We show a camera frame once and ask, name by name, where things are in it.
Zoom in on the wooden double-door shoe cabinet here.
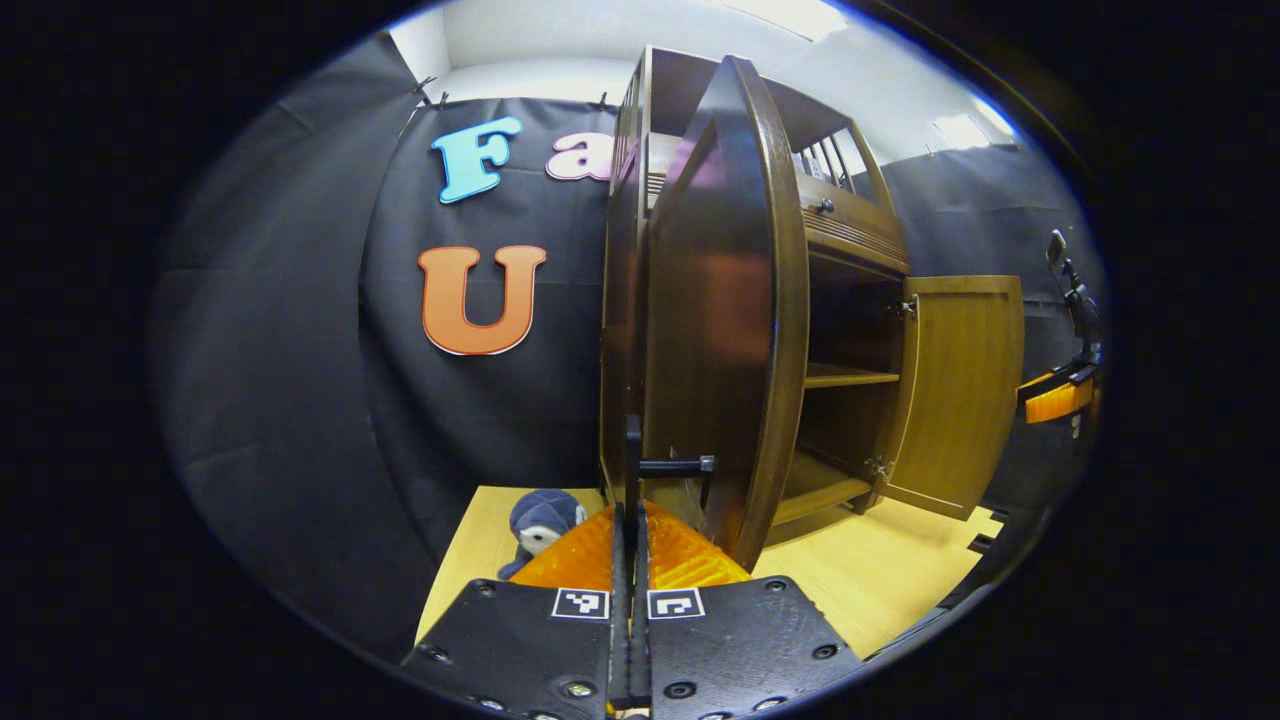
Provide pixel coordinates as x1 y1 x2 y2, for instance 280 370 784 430
598 45 1026 551

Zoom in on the wooden inner cabinet shelf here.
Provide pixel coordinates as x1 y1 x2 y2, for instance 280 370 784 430
803 362 901 390

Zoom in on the wooden cabinet door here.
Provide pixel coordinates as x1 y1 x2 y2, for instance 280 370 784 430
880 275 1026 522
622 55 811 573

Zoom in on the ceiling light panel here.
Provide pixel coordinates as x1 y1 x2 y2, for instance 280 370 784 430
933 112 993 152

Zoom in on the wooden cabinet drawer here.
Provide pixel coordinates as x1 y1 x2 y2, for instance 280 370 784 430
800 172 911 278

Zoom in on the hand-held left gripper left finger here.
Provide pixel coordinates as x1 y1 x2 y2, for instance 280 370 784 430
400 500 633 720

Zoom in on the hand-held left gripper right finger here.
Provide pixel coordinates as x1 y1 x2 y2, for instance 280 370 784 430
632 500 866 720

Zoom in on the plush penguin toy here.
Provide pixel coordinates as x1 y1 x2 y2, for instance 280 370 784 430
497 488 589 582

